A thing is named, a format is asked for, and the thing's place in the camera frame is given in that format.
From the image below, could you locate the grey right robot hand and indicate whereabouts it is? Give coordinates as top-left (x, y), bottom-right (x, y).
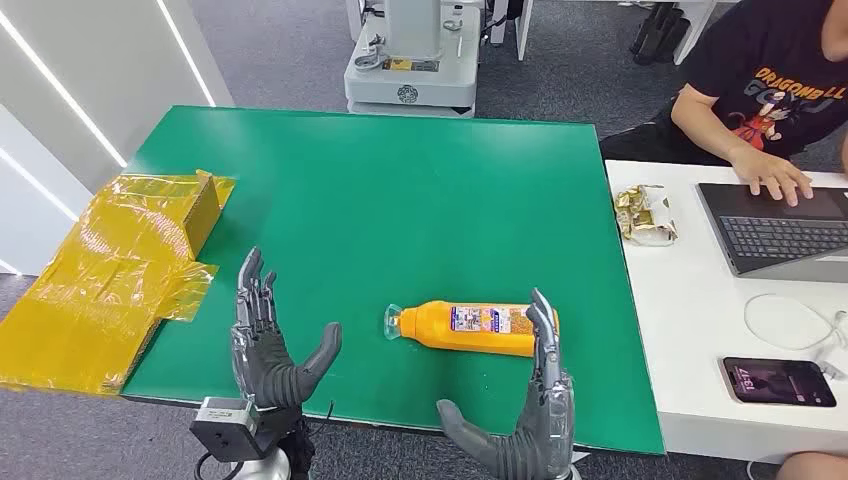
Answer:
top-left (435, 287), bottom-right (576, 480)

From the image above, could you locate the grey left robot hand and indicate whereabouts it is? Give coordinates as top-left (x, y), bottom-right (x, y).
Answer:
top-left (229, 246), bottom-right (344, 410)

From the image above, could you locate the person's right hand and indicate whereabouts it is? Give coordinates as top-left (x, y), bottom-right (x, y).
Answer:
top-left (728, 146), bottom-right (815, 208)

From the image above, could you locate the orange bottle with printed label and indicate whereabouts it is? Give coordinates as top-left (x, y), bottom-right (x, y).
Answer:
top-left (384, 299), bottom-right (562, 359)

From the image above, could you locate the grey laptop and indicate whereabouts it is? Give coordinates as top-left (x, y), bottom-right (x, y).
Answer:
top-left (695, 182), bottom-right (848, 285)

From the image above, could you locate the person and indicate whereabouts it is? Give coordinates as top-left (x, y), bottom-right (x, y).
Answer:
top-left (599, 0), bottom-right (848, 170)

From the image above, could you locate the crumpled gold snack wrapper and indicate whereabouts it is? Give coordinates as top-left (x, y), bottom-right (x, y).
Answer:
top-left (612, 184), bottom-right (680, 248)

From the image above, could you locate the yellow taped cardboard box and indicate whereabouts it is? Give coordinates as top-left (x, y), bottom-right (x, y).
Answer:
top-left (0, 169), bottom-right (237, 397)

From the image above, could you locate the white charger plug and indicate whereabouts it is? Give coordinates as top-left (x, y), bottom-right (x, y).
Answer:
top-left (818, 344), bottom-right (848, 382)

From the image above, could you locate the black smartphone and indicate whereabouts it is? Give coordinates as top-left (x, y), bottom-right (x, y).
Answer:
top-left (722, 356), bottom-right (838, 409)

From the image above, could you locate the person's leg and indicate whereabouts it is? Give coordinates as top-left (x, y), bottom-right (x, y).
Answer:
top-left (773, 451), bottom-right (848, 480)

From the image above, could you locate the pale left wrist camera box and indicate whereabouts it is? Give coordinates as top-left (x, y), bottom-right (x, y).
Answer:
top-left (190, 396), bottom-right (261, 463)

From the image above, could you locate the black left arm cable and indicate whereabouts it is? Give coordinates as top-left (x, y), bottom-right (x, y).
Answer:
top-left (193, 452), bottom-right (245, 480)

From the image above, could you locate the white cable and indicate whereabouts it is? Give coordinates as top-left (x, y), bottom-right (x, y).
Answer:
top-left (743, 293), bottom-right (848, 352)

